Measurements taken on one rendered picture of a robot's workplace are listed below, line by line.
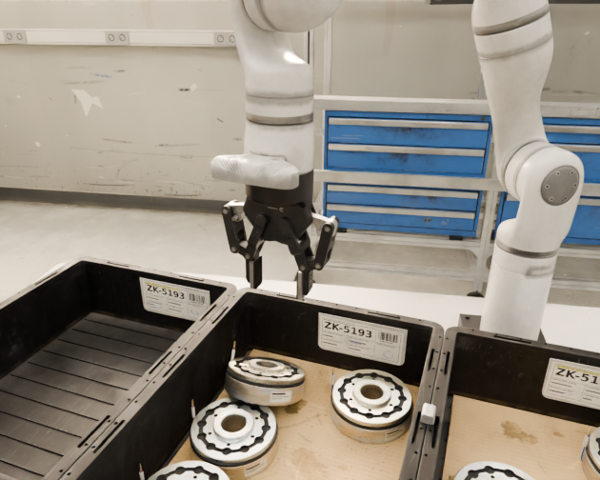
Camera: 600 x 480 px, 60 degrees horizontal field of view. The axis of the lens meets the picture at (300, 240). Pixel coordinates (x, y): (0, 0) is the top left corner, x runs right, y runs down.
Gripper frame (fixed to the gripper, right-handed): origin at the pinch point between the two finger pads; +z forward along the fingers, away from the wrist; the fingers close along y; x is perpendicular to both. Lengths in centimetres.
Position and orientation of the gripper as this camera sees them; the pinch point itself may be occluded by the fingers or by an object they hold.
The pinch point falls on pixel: (278, 280)
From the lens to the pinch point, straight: 62.3
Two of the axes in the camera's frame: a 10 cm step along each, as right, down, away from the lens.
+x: -3.7, 3.8, -8.5
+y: -9.3, -1.7, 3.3
